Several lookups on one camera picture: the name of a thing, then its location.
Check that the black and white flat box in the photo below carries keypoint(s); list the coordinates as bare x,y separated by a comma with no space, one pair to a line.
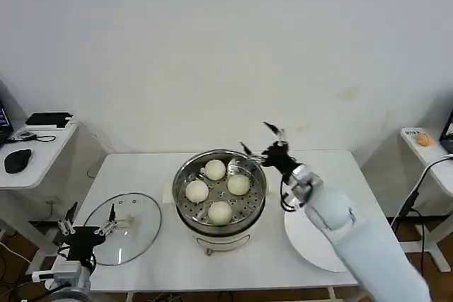
47,119

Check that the white side desk with mouse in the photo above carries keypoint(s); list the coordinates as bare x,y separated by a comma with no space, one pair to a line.
37,160

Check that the perforated steel steamer basket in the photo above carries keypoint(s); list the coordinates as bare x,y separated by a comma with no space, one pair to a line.
256,189

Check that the round glass lid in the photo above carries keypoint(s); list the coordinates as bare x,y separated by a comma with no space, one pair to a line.
134,242

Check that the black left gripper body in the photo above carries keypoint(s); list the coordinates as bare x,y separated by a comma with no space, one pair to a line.
85,242

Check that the black laptop with lit screen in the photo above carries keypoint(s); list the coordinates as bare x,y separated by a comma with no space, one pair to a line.
4,123

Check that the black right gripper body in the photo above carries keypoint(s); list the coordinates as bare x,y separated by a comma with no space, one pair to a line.
279,157

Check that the black computer mouse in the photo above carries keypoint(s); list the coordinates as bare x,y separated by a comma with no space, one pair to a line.
17,160

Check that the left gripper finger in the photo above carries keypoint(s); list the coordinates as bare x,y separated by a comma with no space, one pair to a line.
113,213
70,215

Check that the white steamed bun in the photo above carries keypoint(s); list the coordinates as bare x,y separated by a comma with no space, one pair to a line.
238,184
197,191
219,213
215,169

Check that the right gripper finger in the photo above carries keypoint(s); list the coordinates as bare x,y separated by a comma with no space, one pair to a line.
247,150
273,127

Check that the dark laptop with grey edge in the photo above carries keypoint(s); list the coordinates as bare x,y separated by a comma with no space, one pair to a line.
447,136

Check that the white round plate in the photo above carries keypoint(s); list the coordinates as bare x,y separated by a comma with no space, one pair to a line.
304,242

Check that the white side desk with orange object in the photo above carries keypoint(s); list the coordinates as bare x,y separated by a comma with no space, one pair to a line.
439,171

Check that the small orange round object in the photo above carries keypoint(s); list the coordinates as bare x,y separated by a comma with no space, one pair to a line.
424,139

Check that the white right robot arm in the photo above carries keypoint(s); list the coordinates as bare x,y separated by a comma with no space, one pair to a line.
354,238

